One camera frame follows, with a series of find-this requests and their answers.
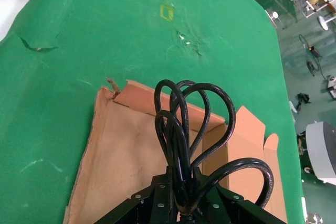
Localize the white grey floor device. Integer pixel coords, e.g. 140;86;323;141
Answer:
326;75;336;95

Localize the black power adapter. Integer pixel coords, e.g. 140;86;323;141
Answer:
308;45;323;59

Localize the black floor cable coil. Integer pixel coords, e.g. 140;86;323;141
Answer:
306;60;320;77

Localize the black power cable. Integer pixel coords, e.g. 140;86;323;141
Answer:
154;79;275;224

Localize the cardboard box with torn edge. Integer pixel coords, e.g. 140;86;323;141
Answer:
62;78;289;224

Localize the white tower robot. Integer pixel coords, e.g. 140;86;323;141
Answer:
305;121;336;185

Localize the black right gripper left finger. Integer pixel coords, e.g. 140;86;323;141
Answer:
93;166;173;224

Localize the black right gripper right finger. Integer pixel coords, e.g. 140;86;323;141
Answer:
193;167;287;224

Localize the green table cloth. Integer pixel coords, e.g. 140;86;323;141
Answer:
0;0;305;224

